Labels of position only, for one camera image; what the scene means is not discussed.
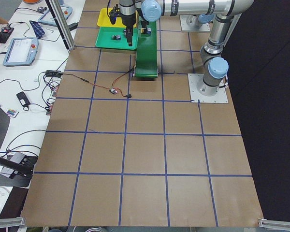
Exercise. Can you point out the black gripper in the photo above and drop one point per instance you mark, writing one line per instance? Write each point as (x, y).
(144, 24)
(128, 21)

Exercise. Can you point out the yellow push button switch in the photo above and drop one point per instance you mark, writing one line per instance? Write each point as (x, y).
(145, 30)

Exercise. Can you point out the green push button switch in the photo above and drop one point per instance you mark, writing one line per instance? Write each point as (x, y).
(116, 37)

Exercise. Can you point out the green plastic tray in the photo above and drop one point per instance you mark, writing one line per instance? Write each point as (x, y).
(104, 39)

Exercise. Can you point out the yellow plastic tray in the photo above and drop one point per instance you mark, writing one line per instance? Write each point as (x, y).
(104, 21)

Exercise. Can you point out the green conveyor belt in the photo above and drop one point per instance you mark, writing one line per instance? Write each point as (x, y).
(146, 53)

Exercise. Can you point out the black power adapter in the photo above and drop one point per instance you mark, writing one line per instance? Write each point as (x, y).
(73, 26)

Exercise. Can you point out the motor speed controller board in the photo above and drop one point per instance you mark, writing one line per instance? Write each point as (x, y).
(114, 90)

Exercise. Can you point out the black usb hub box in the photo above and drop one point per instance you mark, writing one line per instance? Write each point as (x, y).
(52, 73)

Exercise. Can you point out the blue plaid cloth pouch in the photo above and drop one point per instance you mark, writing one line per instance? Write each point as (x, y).
(38, 30)

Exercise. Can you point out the lower teach pendant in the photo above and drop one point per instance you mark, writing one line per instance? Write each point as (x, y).
(21, 52)

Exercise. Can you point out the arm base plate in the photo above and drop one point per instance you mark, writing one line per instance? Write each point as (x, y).
(202, 93)
(196, 23)

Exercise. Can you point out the aluminium frame post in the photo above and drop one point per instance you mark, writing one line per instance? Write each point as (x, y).
(60, 21)

